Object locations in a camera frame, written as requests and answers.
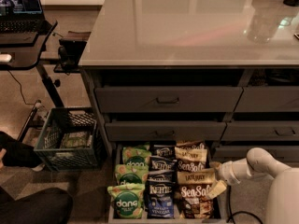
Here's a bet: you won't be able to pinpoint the open bottom grey drawer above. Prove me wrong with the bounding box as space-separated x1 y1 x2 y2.
107 141 226 224

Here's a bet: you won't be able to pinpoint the person's hand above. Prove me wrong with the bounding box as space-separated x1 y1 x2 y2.
0 148 7 169

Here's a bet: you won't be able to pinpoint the brown sea salt bag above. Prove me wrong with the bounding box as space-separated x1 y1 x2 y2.
177 141 206 149
177 169 215 219
175 147 207 173

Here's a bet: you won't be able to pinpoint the white object on desk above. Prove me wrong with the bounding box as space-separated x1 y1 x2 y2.
0 54 12 63

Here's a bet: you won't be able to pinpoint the front green Dang chip bag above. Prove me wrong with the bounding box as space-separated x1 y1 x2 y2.
107 183 145 219

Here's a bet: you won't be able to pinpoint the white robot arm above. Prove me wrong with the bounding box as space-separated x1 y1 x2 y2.
206 147 299 224

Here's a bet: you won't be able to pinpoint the rear green Dang chip bag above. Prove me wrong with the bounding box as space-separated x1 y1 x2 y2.
122 145 151 166

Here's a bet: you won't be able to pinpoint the blue kettle chip bag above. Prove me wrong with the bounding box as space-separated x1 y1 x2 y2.
151 145 175 159
147 180 174 218
149 156 177 181

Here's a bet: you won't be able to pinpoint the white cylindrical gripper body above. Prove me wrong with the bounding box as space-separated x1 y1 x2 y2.
219 160 252 186

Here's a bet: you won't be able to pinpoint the bottom right grey drawer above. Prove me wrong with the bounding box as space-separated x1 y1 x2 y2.
212 146 299 162

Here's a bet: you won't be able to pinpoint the black floor cable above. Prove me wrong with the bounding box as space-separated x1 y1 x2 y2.
226 185 265 224

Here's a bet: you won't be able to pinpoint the dark green plastic crate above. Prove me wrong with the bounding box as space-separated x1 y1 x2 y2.
34 107 105 171

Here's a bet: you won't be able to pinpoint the thin black desk cable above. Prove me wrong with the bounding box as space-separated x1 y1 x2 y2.
7 68 37 106

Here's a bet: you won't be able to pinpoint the middle right grey drawer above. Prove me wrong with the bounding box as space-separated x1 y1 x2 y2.
221 121 299 141

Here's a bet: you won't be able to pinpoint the top left grey drawer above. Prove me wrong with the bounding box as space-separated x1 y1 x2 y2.
94 86 242 113

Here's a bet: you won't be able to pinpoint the green dang chip bag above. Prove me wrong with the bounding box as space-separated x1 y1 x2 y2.
114 164 149 185
122 145 151 166
107 183 145 219

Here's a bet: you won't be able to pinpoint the middle green Dang chip bag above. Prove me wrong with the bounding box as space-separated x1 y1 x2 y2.
114 164 149 185

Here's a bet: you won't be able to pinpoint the black standing desk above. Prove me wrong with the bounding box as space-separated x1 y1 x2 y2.
0 20 64 142

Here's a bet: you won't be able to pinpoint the top right grey drawer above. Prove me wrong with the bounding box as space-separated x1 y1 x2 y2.
235 86 299 113

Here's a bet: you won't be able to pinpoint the middle left grey drawer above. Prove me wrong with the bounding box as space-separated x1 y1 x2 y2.
105 121 226 141

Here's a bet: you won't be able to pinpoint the black stool with headphones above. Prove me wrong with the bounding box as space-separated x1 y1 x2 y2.
54 31 91 73

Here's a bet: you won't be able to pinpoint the grey counter cabinet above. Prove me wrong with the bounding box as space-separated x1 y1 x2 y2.
79 0 299 152

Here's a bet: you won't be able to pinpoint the green packets in crate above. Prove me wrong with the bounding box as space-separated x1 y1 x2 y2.
61 132 93 148

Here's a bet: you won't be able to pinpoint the black laptop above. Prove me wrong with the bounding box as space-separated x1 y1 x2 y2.
0 0 45 34

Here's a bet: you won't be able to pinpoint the middle blue Kettle chip bag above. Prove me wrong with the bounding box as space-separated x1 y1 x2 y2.
149 156 177 181

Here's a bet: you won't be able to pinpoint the front blue Kettle chip bag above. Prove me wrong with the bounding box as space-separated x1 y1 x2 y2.
147 180 174 218

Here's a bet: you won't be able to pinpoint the rear blue Kettle chip bag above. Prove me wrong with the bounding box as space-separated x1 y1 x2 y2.
151 145 175 159

